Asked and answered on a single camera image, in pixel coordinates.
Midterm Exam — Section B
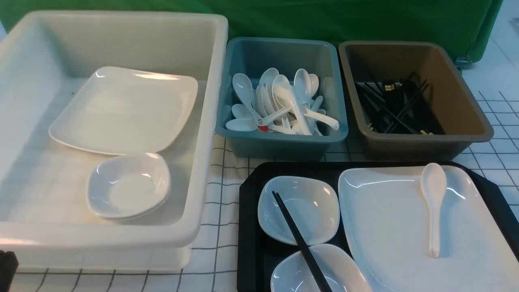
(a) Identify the spoon with red label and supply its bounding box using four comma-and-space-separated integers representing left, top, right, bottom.
232, 73, 269, 132

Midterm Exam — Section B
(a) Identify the pile of black chopsticks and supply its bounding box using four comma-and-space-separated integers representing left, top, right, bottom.
355, 71, 445, 135

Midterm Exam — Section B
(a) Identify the brown plastic bin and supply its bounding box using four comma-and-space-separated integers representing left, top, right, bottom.
339, 41, 494, 160

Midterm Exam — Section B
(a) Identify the black serving tray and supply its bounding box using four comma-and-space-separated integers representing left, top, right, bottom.
237, 161, 518, 292

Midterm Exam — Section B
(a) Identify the white small bowl in tub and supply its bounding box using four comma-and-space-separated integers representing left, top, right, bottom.
86, 152, 171, 221

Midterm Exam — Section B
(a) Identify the metal clip on backdrop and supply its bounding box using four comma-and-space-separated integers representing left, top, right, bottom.
454, 56, 473, 71

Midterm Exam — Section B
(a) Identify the large white plastic tub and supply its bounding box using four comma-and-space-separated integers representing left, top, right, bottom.
1, 11, 228, 271

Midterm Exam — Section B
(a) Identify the green cloth backdrop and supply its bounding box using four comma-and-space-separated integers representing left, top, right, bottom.
1, 0, 502, 62

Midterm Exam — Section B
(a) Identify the white square plate in tub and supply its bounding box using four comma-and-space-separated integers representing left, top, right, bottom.
48, 66, 198, 155

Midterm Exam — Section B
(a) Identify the white small bowl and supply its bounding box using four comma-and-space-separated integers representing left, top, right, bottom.
270, 243, 372, 292
257, 176, 340, 246
86, 152, 171, 221

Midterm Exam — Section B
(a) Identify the large white rice plate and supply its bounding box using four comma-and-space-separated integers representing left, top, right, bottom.
339, 165, 519, 292

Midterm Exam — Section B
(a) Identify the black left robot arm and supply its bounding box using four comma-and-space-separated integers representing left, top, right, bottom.
0, 251, 19, 292

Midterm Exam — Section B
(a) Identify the white spoon long handle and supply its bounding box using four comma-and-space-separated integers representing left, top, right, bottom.
272, 74, 340, 135

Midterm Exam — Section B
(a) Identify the black chopstick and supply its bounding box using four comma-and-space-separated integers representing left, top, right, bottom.
272, 191, 332, 292
272, 191, 328, 292

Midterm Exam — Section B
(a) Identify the white ceramic soup spoon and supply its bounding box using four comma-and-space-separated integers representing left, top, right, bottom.
420, 163, 447, 258

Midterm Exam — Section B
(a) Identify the white spoon lying front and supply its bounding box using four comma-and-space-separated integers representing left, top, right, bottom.
225, 118, 296, 135

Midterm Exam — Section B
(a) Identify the white checkered tablecloth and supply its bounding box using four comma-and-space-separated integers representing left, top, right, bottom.
11, 91, 518, 292

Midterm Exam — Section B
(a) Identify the teal plastic bin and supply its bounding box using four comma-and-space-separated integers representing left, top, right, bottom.
215, 37, 349, 161

